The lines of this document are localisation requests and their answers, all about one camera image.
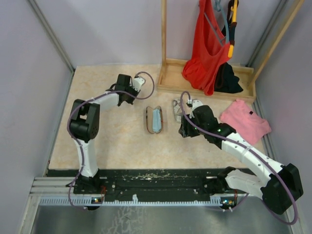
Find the red garment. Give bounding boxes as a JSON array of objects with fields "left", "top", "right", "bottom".
[{"left": 182, "top": 13, "right": 230, "bottom": 96}]

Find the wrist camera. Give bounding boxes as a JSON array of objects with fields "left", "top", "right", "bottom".
[
  {"left": 187, "top": 99, "right": 203, "bottom": 110},
  {"left": 132, "top": 77, "right": 146, "bottom": 92}
]

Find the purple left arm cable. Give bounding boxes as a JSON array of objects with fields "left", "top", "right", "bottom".
[{"left": 67, "top": 71, "right": 156, "bottom": 213}]

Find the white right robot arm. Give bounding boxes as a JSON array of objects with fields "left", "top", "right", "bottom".
[{"left": 178, "top": 100, "right": 303, "bottom": 215}]

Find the wooden clothes rack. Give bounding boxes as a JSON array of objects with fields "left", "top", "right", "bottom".
[{"left": 157, "top": 0, "right": 303, "bottom": 103}]

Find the plaid brown glasses case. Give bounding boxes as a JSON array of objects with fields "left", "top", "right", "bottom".
[{"left": 145, "top": 106, "right": 163, "bottom": 134}]

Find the black garment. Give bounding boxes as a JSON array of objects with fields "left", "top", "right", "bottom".
[{"left": 214, "top": 63, "right": 243, "bottom": 94}]

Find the yellow black hanger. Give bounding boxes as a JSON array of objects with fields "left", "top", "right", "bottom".
[{"left": 222, "top": 0, "right": 239, "bottom": 58}]

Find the pink folded shirt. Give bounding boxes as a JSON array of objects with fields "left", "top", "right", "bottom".
[{"left": 219, "top": 99, "right": 272, "bottom": 145}]

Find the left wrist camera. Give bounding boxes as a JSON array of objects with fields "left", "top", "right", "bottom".
[{"left": 132, "top": 77, "right": 146, "bottom": 92}]

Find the blue-grey hanger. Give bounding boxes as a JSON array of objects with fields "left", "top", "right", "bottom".
[{"left": 199, "top": 0, "right": 232, "bottom": 50}]

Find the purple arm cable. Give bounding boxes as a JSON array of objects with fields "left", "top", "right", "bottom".
[
  {"left": 67, "top": 71, "right": 156, "bottom": 213},
  {"left": 179, "top": 91, "right": 299, "bottom": 225}
]

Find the map print glasses case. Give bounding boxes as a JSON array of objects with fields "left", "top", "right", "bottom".
[{"left": 172, "top": 98, "right": 194, "bottom": 123}]

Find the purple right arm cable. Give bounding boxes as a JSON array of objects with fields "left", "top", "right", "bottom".
[{"left": 179, "top": 91, "right": 299, "bottom": 225}]

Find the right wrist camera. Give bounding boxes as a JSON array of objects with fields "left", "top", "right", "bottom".
[{"left": 187, "top": 99, "right": 203, "bottom": 110}]

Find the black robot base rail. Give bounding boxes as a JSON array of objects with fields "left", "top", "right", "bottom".
[{"left": 45, "top": 168, "right": 278, "bottom": 203}]

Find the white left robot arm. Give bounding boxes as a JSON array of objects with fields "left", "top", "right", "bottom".
[{"left": 68, "top": 74, "right": 145, "bottom": 194}]

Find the light blue cloth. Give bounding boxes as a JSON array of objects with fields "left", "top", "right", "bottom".
[{"left": 152, "top": 109, "right": 162, "bottom": 133}]

